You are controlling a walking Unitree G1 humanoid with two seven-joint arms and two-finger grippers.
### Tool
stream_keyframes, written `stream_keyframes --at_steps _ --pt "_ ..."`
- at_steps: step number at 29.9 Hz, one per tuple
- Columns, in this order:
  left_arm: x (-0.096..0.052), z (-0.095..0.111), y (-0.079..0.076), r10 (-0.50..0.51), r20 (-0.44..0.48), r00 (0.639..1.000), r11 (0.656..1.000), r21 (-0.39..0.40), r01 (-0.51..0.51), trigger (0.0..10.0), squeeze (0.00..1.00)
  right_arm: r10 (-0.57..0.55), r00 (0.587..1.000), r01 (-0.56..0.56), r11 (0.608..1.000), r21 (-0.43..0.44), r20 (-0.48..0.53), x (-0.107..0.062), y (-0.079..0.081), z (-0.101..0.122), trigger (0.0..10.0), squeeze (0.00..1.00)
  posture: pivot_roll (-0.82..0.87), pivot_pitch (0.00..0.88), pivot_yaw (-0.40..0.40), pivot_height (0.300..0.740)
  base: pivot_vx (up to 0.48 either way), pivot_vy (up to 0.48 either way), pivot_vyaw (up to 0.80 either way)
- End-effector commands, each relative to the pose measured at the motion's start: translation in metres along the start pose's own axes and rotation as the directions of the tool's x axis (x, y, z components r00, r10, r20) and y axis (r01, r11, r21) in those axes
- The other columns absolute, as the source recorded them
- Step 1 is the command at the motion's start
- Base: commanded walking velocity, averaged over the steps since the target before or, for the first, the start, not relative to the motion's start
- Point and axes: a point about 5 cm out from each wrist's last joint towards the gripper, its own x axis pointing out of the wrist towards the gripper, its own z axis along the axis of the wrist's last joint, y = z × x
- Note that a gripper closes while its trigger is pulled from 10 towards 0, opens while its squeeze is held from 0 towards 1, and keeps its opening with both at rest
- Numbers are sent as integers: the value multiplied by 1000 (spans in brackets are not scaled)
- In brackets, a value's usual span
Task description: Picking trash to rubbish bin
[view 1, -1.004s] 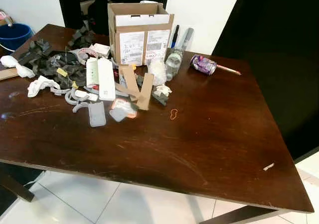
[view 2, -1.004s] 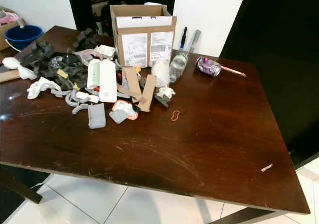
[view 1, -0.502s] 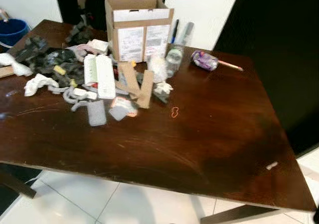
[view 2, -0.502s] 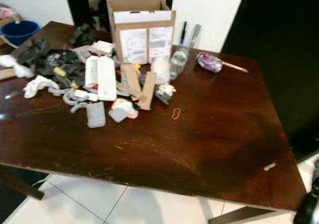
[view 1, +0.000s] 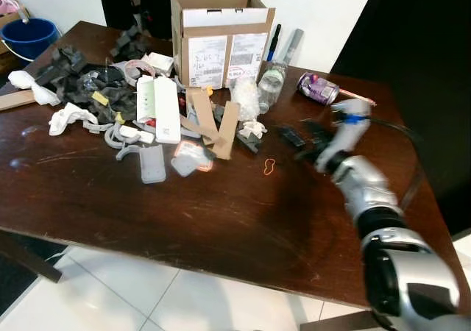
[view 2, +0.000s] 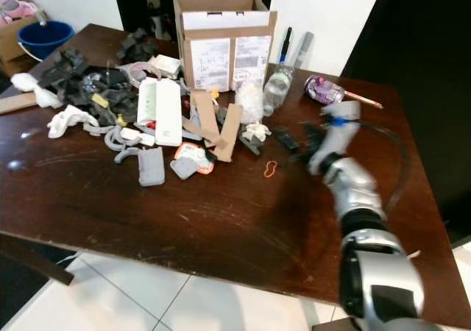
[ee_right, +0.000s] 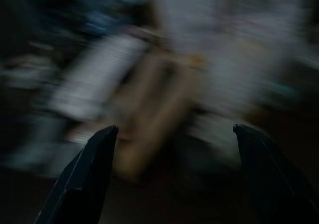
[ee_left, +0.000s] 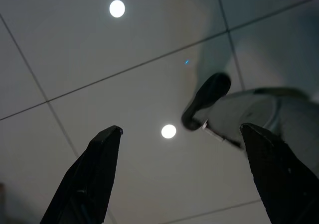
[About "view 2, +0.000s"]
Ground grey curved plastic hook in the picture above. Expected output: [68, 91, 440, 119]
[105, 124, 157, 164]

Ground black and blue pen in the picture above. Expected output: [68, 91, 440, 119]
[278, 26, 294, 65]

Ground small crumpled white paper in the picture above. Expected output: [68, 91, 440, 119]
[244, 123, 272, 143]

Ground yellow tag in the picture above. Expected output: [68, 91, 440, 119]
[91, 93, 111, 109]

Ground brown cardboard strip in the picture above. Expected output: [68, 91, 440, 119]
[213, 103, 244, 163]
[191, 90, 222, 144]

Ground long white carton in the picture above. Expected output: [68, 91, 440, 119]
[141, 77, 183, 148]

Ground grey tube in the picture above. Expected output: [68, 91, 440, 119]
[292, 31, 314, 71]

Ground crumpled white tissue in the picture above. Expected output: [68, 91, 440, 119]
[11, 72, 61, 109]
[47, 105, 98, 139]

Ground clear plastic bottle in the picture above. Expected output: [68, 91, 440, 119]
[265, 64, 295, 113]

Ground pink slippers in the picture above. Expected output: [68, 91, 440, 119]
[0, 0, 39, 19]

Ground orange edged white packet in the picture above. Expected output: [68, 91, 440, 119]
[171, 142, 215, 179]

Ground cardboard box with shipping labels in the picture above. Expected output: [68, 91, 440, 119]
[173, 0, 278, 91]

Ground grey plastic piece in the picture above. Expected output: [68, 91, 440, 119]
[137, 147, 166, 187]

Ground plain brown cardboard box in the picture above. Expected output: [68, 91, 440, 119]
[0, 11, 45, 61]

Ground wooden pencil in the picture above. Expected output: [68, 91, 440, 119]
[342, 90, 384, 110]

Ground crumpled clear plastic bag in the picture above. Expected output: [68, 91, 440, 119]
[235, 79, 266, 124]

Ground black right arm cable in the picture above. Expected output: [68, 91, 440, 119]
[361, 120, 414, 214]

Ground pale tape roll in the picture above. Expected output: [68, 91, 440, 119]
[129, 61, 159, 82]

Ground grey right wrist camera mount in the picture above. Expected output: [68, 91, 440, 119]
[308, 101, 363, 176]

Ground purple drink can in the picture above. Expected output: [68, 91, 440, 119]
[304, 75, 346, 105]

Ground small white box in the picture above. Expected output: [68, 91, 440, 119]
[149, 54, 182, 78]

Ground light wooden plank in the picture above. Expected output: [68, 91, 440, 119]
[0, 92, 38, 115]

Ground blue plastic bucket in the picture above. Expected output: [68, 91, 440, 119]
[17, 20, 75, 61]

